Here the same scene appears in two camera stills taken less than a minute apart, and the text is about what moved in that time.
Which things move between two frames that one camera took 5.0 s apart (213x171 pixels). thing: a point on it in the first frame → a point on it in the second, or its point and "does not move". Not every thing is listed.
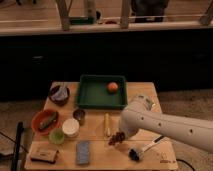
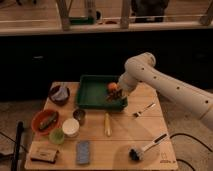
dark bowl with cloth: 59,94 does not move
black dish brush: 135,153 does not move
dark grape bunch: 116,139 → 115,95
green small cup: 56,136 does not move
